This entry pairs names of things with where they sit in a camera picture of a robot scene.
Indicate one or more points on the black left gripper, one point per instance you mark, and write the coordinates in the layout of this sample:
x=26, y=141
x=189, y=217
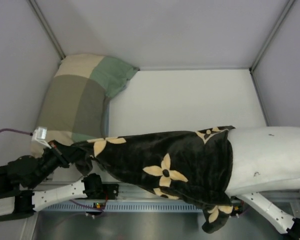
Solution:
x=62, y=155

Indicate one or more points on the black floral plush pillowcase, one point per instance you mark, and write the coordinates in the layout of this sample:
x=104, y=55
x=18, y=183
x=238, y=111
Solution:
x=191, y=166

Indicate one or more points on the white pillow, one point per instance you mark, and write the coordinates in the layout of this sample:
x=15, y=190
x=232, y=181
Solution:
x=264, y=159

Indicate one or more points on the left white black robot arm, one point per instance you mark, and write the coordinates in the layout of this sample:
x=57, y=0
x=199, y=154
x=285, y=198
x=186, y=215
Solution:
x=19, y=178

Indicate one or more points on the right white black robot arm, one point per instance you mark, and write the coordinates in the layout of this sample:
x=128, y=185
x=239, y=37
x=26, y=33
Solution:
x=287, y=225

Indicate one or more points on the green beige patchwork pillow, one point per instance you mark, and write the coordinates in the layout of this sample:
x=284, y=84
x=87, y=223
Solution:
x=75, y=106

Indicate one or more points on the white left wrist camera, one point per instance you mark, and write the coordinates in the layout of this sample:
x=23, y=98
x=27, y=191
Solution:
x=39, y=136

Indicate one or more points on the perforated grey cable duct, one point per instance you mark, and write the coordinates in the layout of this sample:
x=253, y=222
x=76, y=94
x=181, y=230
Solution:
x=115, y=206

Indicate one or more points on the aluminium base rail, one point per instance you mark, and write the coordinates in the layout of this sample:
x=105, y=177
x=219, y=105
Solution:
x=131, y=192

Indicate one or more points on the left aluminium corner post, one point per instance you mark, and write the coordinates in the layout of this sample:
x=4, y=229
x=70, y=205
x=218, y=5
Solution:
x=46, y=27

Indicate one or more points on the aluminium corner post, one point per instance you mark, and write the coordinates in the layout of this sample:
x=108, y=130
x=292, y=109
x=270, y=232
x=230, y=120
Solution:
x=46, y=27
x=272, y=34

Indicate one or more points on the right aluminium corner post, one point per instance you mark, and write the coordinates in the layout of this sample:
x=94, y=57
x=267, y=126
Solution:
x=272, y=34

